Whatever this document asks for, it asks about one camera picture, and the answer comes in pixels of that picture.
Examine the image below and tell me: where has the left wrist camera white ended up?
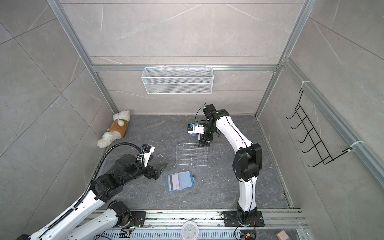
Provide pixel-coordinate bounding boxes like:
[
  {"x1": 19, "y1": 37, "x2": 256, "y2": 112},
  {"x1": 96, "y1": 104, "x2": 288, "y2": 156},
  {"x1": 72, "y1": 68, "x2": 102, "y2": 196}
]
[{"x1": 137, "y1": 144, "x2": 155, "y2": 167}]

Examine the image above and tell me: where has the white teddy bear brown vest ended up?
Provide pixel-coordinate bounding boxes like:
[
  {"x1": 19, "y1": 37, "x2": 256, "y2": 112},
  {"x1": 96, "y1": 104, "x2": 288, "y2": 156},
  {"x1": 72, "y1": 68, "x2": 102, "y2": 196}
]
[{"x1": 97, "y1": 110, "x2": 131, "y2": 149}]

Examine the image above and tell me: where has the card with black stripe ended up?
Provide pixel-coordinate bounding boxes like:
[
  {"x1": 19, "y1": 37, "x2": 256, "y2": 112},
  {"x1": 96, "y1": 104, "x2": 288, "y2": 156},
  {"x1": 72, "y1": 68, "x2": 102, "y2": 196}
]
[{"x1": 168, "y1": 174, "x2": 181, "y2": 192}]

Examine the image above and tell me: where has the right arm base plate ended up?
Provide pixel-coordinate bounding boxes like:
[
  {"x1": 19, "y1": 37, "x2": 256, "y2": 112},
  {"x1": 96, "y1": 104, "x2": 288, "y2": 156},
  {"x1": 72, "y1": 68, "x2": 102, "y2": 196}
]
[{"x1": 221, "y1": 209, "x2": 265, "y2": 227}]

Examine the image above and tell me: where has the blue leather card holder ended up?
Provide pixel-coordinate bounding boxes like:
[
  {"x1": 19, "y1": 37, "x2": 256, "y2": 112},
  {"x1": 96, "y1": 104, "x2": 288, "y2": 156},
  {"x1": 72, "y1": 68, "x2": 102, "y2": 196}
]
[{"x1": 166, "y1": 171, "x2": 195, "y2": 193}]

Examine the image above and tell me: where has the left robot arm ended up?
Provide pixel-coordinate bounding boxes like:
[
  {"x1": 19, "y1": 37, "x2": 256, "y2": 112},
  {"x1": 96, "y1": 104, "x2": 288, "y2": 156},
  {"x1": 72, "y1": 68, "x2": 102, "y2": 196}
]
[{"x1": 19, "y1": 155, "x2": 167, "y2": 240}]

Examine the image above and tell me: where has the black wire hook rack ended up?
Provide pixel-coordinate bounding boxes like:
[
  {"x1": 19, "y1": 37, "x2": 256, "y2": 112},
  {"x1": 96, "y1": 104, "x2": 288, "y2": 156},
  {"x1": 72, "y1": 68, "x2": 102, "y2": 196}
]
[{"x1": 286, "y1": 89, "x2": 353, "y2": 168}]

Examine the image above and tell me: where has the pink block at front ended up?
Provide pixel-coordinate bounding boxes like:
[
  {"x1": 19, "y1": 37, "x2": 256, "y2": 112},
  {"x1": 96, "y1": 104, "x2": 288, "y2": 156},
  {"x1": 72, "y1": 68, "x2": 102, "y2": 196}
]
[{"x1": 276, "y1": 230, "x2": 290, "y2": 240}]

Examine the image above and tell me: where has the white wire mesh basket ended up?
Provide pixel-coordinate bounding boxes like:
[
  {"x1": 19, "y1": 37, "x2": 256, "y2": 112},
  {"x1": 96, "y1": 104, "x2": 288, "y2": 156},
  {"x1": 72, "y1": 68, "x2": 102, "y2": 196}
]
[{"x1": 142, "y1": 67, "x2": 214, "y2": 94}]

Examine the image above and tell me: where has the white clock at front edge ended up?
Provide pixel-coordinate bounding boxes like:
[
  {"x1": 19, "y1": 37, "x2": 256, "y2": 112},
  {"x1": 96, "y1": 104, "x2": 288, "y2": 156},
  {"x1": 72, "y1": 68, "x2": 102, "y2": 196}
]
[{"x1": 181, "y1": 221, "x2": 199, "y2": 240}]

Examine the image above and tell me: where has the clear acrylic organizer tray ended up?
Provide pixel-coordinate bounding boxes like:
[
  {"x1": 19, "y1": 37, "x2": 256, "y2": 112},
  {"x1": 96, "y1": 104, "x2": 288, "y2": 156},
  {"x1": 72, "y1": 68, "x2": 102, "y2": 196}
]
[{"x1": 176, "y1": 143, "x2": 208, "y2": 166}]

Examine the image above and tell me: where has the aluminium front rail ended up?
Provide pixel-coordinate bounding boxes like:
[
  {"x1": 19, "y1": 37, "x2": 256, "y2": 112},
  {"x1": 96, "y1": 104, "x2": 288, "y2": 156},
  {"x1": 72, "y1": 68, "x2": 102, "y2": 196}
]
[{"x1": 93, "y1": 209, "x2": 313, "y2": 240}]

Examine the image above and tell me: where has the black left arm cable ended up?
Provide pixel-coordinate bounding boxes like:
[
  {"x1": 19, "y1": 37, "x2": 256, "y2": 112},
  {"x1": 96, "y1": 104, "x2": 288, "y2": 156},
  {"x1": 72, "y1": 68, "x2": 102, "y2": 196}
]
[{"x1": 71, "y1": 142, "x2": 142, "y2": 211}]

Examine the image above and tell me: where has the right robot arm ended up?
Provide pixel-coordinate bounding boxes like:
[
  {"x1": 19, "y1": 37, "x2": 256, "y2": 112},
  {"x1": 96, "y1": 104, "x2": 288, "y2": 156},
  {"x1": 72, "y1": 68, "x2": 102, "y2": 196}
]
[{"x1": 188, "y1": 104, "x2": 262, "y2": 224}]

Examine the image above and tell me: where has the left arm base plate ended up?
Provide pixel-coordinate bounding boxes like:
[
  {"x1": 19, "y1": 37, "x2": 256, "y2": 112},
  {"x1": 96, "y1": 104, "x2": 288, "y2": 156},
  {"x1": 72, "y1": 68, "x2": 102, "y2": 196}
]
[{"x1": 118, "y1": 211, "x2": 147, "y2": 228}]

